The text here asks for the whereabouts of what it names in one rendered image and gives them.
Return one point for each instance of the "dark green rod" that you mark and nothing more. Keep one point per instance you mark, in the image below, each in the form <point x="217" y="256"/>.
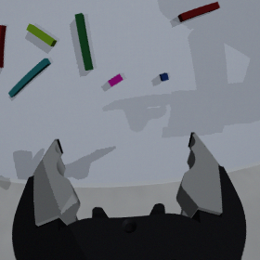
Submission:
<point x="81" y="29"/>

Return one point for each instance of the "small magenta block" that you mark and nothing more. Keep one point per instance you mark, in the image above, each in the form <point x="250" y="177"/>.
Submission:
<point x="115" y="80"/>

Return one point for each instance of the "turquoise rod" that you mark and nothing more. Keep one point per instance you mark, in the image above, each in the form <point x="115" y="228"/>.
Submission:
<point x="29" y="76"/>

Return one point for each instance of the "dark red rod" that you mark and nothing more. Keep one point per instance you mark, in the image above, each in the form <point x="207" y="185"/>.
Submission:
<point x="198" y="11"/>
<point x="2" y="44"/>

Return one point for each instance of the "lime green rod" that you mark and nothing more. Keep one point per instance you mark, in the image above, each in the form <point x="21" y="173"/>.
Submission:
<point x="41" y="35"/>

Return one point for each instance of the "small dark blue block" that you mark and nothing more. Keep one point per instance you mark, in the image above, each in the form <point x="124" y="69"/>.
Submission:
<point x="164" y="76"/>

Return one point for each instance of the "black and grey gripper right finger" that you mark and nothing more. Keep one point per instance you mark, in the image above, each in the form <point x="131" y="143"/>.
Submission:
<point x="206" y="194"/>

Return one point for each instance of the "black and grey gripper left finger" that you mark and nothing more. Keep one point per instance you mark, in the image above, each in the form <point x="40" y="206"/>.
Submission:
<point x="48" y="203"/>

